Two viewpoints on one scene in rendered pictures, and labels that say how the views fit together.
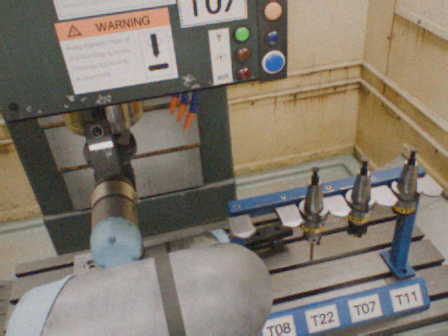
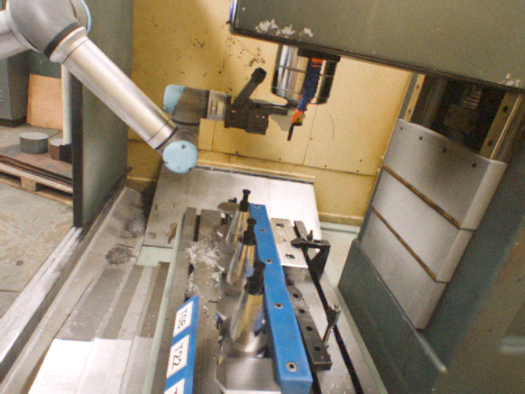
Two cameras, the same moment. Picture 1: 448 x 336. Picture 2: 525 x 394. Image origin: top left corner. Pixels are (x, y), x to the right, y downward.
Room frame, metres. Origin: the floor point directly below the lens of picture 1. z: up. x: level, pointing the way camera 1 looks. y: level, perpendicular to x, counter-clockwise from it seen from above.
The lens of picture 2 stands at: (0.77, -0.76, 1.56)
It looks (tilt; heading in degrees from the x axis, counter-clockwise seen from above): 23 degrees down; 89
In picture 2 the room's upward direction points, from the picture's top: 12 degrees clockwise
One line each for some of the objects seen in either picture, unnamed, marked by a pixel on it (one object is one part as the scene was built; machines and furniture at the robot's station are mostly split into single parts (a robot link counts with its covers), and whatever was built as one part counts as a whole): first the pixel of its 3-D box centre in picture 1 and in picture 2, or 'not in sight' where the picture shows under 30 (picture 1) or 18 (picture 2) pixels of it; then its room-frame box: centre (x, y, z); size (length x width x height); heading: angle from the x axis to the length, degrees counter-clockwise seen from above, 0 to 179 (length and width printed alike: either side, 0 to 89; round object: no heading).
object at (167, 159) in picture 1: (125, 133); (411, 214); (1.28, 0.30, 1.16); 0.48 x 0.05 x 0.51; 99
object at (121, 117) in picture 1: (99, 91); (303, 74); (0.84, 0.23, 1.51); 0.16 x 0.16 x 0.12
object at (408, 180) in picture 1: (408, 175); (249, 310); (0.80, -0.40, 1.26); 0.04 x 0.04 x 0.07
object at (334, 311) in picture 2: not in sight; (330, 325); (1.02, -0.05, 0.96); 0.03 x 0.03 x 0.13
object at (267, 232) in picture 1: (248, 244); (302, 329); (0.96, -0.05, 0.93); 0.26 x 0.05 x 0.06; 104
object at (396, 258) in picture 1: (404, 224); not in sight; (0.86, -0.45, 1.05); 0.10 x 0.05 x 0.30; 9
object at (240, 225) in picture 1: (241, 226); (233, 209); (0.73, -0.02, 1.21); 0.07 x 0.05 x 0.01; 9
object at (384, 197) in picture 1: (383, 196); (241, 309); (0.79, -0.35, 1.21); 0.07 x 0.05 x 0.01; 9
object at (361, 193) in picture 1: (362, 184); (244, 260); (0.78, -0.29, 1.26); 0.04 x 0.04 x 0.07
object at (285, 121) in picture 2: (128, 144); (287, 120); (0.82, 0.20, 1.39); 0.09 x 0.03 x 0.06; 176
